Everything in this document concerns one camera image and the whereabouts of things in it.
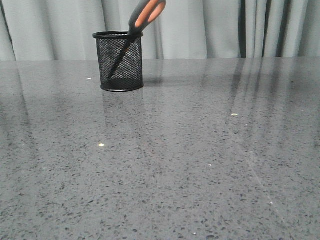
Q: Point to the grey orange handled scissors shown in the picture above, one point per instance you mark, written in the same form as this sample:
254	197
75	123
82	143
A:
144	14

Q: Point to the black mesh pen bucket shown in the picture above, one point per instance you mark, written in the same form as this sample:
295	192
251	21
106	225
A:
129	74

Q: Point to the grey pleated curtain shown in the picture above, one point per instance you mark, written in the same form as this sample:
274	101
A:
42	30

